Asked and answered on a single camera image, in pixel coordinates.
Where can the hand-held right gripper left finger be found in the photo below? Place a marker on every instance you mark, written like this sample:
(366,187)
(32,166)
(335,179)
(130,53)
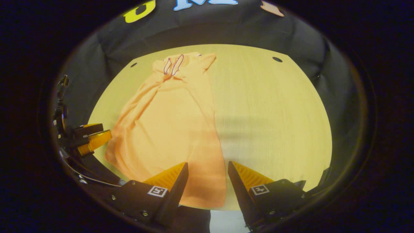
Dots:
(176,194)

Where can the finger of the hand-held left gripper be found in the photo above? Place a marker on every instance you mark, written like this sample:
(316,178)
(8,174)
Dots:
(97,140)
(89,130)

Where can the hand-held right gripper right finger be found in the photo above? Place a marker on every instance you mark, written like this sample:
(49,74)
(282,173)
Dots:
(237,191)

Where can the orange T-shirt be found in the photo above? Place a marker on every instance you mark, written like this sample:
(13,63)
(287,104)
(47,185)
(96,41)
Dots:
(174,129)

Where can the black backdrop cloth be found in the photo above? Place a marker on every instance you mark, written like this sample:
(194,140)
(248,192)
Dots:
(291,38)

